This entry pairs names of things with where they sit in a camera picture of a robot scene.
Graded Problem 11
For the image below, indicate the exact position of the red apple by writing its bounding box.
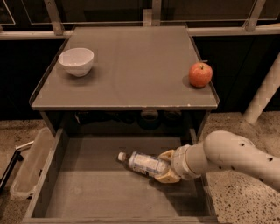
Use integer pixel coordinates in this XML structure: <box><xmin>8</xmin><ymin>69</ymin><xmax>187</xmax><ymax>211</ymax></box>
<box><xmin>189</xmin><ymin>62</ymin><xmax>213</xmax><ymax>88</ymax></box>

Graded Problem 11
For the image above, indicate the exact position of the open grey top drawer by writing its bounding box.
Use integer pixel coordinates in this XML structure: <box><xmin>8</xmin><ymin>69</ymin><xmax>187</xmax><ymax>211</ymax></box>
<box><xmin>22</xmin><ymin>129</ymin><xmax>218</xmax><ymax>224</ymax></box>

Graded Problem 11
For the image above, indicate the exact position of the tape roll under top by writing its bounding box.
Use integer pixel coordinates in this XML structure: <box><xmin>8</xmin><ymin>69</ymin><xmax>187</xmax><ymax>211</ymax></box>
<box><xmin>137</xmin><ymin>111</ymin><xmax>160</xmax><ymax>130</ymax></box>

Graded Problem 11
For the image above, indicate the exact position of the white ceramic bowl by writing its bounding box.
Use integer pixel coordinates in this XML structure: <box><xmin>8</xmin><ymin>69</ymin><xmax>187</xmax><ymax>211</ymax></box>
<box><xmin>58</xmin><ymin>48</ymin><xmax>95</xmax><ymax>77</ymax></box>

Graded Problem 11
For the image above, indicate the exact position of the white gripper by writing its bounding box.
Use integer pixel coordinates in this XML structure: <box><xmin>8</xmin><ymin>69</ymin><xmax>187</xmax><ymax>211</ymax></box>
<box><xmin>155</xmin><ymin>144</ymin><xmax>200</xmax><ymax>184</ymax></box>

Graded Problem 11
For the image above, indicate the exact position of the grey cabinet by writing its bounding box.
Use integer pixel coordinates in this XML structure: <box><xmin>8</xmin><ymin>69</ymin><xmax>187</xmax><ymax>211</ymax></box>
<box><xmin>30</xmin><ymin>26</ymin><xmax>219</xmax><ymax>132</ymax></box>

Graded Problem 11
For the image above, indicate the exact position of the metal railing frame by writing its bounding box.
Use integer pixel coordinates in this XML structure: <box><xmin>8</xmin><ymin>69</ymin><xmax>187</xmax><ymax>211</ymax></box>
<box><xmin>0</xmin><ymin>0</ymin><xmax>280</xmax><ymax>39</ymax></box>

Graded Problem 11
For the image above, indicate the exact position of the clear plastic bin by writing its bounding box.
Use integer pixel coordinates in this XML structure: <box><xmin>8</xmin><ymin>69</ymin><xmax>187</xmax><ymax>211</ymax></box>
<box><xmin>10</xmin><ymin>128</ymin><xmax>54</xmax><ymax>198</ymax></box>

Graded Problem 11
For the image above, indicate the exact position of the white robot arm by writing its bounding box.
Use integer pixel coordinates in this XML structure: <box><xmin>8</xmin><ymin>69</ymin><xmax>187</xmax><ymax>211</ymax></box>
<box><xmin>155</xmin><ymin>130</ymin><xmax>280</xmax><ymax>192</ymax></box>

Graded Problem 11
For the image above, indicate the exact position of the blue plastic bottle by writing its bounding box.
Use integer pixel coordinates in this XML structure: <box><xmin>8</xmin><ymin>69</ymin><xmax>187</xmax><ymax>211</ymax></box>
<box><xmin>117</xmin><ymin>151</ymin><xmax>170</xmax><ymax>178</ymax></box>

